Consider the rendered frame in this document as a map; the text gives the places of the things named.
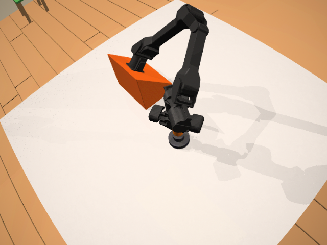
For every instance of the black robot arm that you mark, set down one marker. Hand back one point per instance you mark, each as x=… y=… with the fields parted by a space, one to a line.
x=187 y=81

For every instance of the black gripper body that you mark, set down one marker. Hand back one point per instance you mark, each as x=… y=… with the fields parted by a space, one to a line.
x=156 y=114

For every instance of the dark grey round pedestal with shaft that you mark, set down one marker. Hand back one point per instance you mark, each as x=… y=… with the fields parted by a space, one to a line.
x=179 y=142

